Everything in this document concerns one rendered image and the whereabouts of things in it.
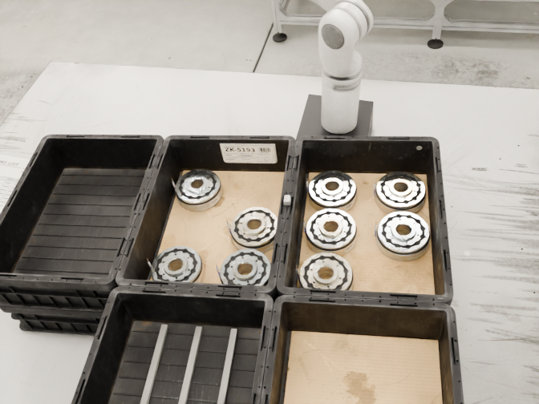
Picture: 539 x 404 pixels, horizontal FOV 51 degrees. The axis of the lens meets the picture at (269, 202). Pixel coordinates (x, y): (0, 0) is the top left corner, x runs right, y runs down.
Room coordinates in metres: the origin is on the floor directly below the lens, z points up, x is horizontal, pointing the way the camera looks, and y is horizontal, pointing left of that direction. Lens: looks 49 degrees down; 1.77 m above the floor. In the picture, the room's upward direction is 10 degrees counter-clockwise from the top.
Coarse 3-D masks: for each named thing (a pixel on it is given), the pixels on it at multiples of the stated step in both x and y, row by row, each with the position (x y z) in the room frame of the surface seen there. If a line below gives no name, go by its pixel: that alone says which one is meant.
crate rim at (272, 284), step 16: (160, 160) 0.91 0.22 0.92; (288, 160) 0.84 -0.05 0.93; (288, 176) 0.79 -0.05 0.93; (288, 192) 0.75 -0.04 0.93; (144, 208) 0.77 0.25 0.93; (128, 240) 0.69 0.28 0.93; (128, 256) 0.66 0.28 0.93; (272, 256) 0.60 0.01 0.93; (272, 272) 0.57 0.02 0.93; (160, 288) 0.57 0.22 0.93; (176, 288) 0.57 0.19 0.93; (192, 288) 0.56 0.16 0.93; (208, 288) 0.56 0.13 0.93; (224, 288) 0.55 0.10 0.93; (256, 288) 0.54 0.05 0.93; (272, 288) 0.53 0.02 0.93
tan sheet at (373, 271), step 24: (360, 192) 0.80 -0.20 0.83; (360, 216) 0.73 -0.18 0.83; (384, 216) 0.72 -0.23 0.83; (360, 240) 0.67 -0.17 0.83; (360, 264) 0.62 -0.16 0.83; (384, 264) 0.61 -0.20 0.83; (408, 264) 0.60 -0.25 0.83; (432, 264) 0.59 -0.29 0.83; (360, 288) 0.56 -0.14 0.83; (384, 288) 0.55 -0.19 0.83; (408, 288) 0.55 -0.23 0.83; (432, 288) 0.54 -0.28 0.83
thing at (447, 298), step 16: (432, 144) 0.81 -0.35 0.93; (288, 208) 0.71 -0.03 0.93; (288, 224) 0.67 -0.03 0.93; (288, 240) 0.63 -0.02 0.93; (288, 256) 0.59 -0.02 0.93; (448, 256) 0.54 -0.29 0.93; (448, 272) 0.51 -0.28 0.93; (288, 288) 0.53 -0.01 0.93; (304, 288) 0.52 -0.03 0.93; (448, 288) 0.47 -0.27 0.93; (448, 304) 0.45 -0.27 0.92
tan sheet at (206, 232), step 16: (224, 176) 0.92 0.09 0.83; (240, 176) 0.91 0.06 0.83; (256, 176) 0.90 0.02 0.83; (272, 176) 0.89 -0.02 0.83; (224, 192) 0.87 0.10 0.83; (240, 192) 0.86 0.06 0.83; (256, 192) 0.85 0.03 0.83; (272, 192) 0.84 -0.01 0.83; (176, 208) 0.84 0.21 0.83; (224, 208) 0.82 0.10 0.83; (240, 208) 0.81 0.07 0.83; (272, 208) 0.80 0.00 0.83; (176, 224) 0.80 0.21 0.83; (192, 224) 0.79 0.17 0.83; (208, 224) 0.78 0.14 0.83; (224, 224) 0.77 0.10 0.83; (176, 240) 0.75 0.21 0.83; (192, 240) 0.75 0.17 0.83; (208, 240) 0.74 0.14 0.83; (224, 240) 0.73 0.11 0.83; (208, 256) 0.70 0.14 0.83; (224, 256) 0.69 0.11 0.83; (208, 272) 0.66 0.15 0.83
